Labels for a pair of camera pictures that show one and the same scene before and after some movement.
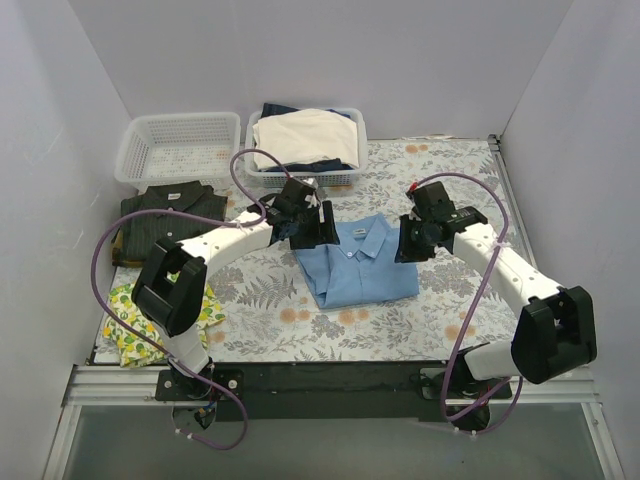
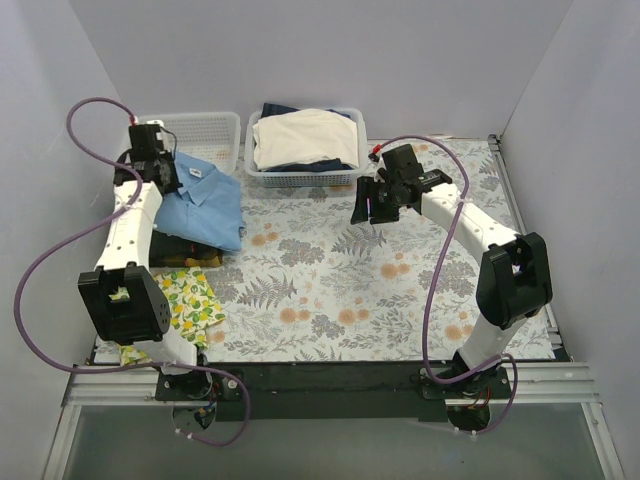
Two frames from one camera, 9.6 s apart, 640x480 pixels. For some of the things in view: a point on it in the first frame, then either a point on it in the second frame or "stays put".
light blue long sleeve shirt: (361, 268) → (207, 209)
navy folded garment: (323, 165) stays put
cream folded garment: (303, 134) stays put
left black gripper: (314, 230) → (145, 163)
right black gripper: (409, 240) → (376, 201)
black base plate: (334, 390) stays put
